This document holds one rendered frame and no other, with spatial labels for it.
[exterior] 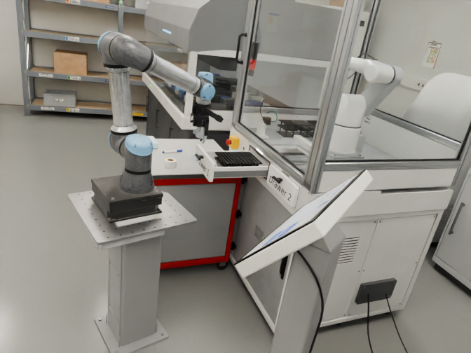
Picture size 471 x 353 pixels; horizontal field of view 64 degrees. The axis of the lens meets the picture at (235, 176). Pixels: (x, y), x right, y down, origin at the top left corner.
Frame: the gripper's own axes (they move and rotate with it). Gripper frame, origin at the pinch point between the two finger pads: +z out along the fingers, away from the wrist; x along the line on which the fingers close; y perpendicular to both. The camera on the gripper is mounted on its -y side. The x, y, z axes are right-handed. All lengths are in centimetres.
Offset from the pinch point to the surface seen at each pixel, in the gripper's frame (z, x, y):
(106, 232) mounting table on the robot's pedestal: 24, 46, 52
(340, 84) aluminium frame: -43, 54, -38
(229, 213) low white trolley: 54, -11, -27
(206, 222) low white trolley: 59, -11, -12
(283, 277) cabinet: 59, 48, -36
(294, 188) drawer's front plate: 9, 44, -33
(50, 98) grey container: 76, -385, 94
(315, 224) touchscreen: -19, 117, 9
